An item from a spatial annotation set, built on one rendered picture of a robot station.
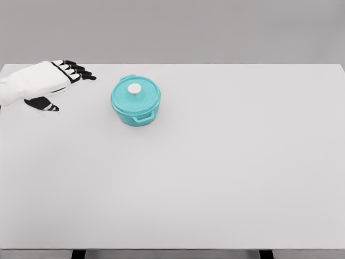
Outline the teal pot lid white knob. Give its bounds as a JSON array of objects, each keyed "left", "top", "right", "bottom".
[{"left": 111, "top": 75, "right": 161, "bottom": 113}]

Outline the teal pot with handles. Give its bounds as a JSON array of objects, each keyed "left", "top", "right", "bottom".
[{"left": 111, "top": 74, "right": 162, "bottom": 127}]

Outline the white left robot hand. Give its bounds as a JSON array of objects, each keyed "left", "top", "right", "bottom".
[{"left": 7, "top": 59, "right": 97, "bottom": 112}]

